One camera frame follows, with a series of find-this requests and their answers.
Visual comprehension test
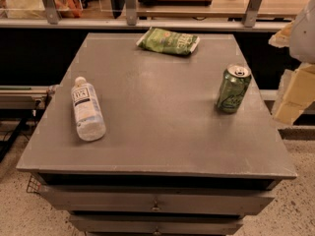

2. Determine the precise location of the grey drawer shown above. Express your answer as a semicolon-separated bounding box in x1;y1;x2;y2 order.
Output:
39;185;274;216
70;215;243;236

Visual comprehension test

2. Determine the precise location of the green jalapeno chip bag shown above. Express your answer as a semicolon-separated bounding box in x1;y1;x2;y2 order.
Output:
136;28;200;56

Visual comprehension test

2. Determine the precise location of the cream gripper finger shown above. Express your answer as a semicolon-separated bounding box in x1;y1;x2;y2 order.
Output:
272;63;315;125
269;22;293;48

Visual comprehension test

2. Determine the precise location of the upper grey drawer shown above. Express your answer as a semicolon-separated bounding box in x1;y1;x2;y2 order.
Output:
39;185;274;216

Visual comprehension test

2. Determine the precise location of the clear plastic water bottle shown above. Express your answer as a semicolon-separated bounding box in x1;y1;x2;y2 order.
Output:
71;77;106;142

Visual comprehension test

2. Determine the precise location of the green soda can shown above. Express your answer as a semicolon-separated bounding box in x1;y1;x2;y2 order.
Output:
216;64;252;114

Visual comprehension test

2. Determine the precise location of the lower grey drawer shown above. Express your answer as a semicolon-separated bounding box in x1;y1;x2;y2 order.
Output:
70;215;243;236

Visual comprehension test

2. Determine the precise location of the grey drawer cabinet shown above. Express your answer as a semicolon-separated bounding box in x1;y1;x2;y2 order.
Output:
18;33;296;221

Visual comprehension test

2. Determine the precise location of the clear plastic bin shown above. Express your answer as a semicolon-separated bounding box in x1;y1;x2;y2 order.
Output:
1;0;82;19

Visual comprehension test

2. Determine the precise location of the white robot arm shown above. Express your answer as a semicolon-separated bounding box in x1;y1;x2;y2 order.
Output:
269;0;315;125

